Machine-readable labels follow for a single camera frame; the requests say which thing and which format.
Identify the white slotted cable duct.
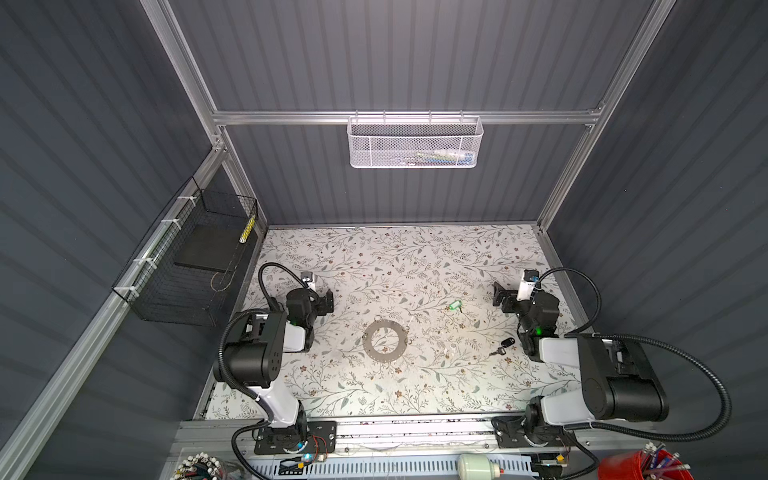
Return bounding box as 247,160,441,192
251,454,541,479

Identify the white cylinder canister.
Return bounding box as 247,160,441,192
457,453,504,480

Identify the white mesh wall basket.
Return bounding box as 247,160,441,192
346,113,484,169

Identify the yellow marker in basket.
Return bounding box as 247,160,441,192
239,215,256,244

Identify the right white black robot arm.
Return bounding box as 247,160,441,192
491,269,733,447

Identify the black wire wall basket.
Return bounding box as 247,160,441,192
113,180,259,327

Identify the red bucket with pens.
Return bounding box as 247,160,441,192
597,444,694,480

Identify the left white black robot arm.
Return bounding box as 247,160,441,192
213,262,335,436

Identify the metal perforated ring disc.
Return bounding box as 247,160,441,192
362,320,408,363

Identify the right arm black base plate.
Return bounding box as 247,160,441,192
491,414,574,448

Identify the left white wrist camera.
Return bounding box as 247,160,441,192
300,271,316,289

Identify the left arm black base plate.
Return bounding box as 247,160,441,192
253,421,338,455

